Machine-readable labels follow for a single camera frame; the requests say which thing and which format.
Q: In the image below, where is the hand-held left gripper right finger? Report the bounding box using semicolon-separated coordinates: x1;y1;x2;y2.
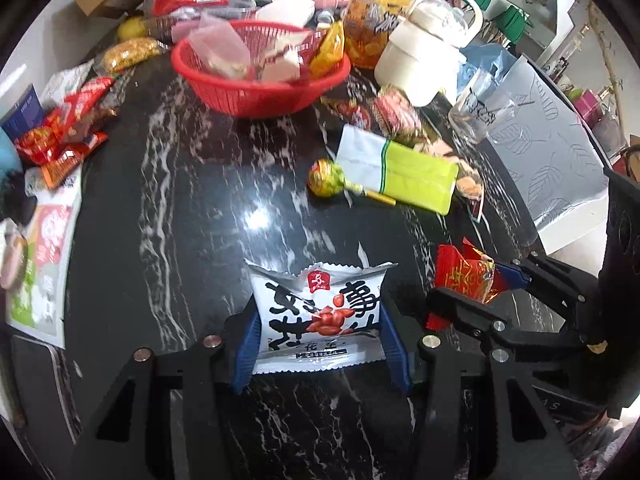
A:
380;300;568;480

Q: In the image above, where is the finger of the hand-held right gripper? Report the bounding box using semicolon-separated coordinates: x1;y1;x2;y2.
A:
495;254;606;326
426;287;591;361

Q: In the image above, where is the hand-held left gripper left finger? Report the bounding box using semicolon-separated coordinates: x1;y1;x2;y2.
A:
70;305;261;480

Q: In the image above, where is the red gold-print snack packet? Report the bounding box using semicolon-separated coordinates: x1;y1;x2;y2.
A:
425;241;501;331

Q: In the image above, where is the white peanut snack packet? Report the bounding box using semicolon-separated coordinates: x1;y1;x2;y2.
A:
243;260;399;376

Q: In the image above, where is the red plastic basket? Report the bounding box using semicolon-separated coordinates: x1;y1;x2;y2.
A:
171;21;352;119

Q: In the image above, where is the grey leaf-pattern mat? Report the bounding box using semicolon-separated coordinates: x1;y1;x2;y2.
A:
487;55;613;256

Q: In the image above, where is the green snack packet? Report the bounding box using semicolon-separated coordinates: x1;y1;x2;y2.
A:
336;125;460;216

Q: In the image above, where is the glass mug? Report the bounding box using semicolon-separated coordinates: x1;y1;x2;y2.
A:
447;67;531;143

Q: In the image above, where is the yellow lollipop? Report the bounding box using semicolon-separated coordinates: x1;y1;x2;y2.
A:
306;158;397;206

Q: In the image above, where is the small red square packet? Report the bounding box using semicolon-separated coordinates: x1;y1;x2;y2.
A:
372;87;426;143
322;95;373;128

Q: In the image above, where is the blue plastic bag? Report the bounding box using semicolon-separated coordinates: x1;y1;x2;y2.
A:
457;42;521;86

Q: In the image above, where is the white green pouch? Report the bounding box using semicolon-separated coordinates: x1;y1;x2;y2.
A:
6;170;83;351

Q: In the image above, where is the white thermos jug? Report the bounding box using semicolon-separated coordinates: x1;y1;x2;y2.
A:
374;0;485;107

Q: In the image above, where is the orange drink bottle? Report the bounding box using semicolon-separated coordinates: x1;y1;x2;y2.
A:
342;0;421;70

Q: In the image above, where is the pile of small red packets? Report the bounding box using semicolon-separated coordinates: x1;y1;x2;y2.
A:
14;76;118;191

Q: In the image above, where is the yellow snack packet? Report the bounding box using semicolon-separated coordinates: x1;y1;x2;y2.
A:
309;21;346;79

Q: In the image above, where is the clear wrapped snack packet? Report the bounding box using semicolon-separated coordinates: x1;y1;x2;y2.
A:
187;14;253;80
257;30;316;83

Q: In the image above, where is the blue whale-shaped device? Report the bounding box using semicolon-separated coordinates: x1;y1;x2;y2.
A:
0;127;26;196

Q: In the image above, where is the yellow snack in clear bag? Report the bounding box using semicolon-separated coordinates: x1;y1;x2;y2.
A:
95;37;166;73

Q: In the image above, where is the white patterned packet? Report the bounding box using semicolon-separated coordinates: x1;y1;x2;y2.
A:
40;59;96;111

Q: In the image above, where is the white-lid dark blue jar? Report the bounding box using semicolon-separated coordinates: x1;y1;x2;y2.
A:
0;82;47;138

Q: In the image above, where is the clear plastic container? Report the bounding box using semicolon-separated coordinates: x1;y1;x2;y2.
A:
144;0;258;43

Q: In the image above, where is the lemon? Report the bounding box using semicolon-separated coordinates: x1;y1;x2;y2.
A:
117;16;148;42

